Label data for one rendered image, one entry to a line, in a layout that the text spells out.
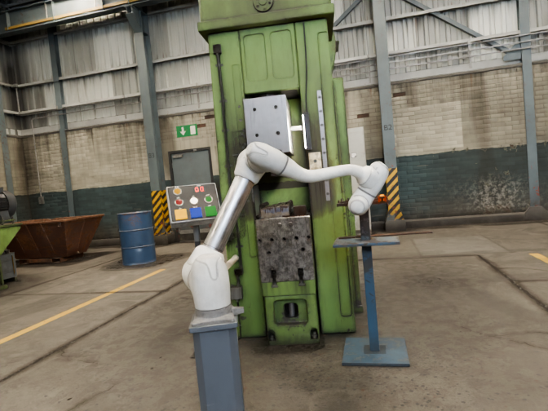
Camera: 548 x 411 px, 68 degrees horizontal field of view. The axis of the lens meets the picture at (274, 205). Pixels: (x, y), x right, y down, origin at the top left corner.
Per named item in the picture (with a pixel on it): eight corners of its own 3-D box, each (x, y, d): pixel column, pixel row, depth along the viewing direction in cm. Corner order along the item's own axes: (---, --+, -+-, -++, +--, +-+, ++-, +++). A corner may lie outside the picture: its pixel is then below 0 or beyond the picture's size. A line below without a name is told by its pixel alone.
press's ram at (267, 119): (302, 150, 282) (297, 92, 280) (248, 156, 286) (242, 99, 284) (304, 154, 324) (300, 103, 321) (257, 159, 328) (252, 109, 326)
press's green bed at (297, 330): (320, 345, 283) (314, 279, 281) (267, 347, 288) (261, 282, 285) (320, 318, 338) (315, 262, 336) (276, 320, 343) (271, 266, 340)
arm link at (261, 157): (291, 151, 187) (279, 154, 199) (258, 133, 180) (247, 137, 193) (280, 177, 185) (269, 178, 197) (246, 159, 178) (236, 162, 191)
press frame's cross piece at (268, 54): (299, 88, 293) (293, 21, 291) (244, 95, 298) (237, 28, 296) (302, 99, 337) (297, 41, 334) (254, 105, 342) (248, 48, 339)
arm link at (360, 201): (362, 218, 214) (376, 196, 212) (361, 221, 199) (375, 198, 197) (345, 207, 216) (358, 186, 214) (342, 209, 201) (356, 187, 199)
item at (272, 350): (327, 356, 264) (327, 355, 264) (240, 360, 271) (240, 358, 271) (326, 333, 303) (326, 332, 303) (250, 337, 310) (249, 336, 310)
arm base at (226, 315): (245, 320, 168) (243, 307, 167) (191, 327, 165) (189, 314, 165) (243, 307, 186) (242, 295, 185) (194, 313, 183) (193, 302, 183)
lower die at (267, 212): (289, 216, 286) (288, 204, 285) (261, 218, 288) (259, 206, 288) (293, 211, 328) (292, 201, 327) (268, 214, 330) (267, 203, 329)
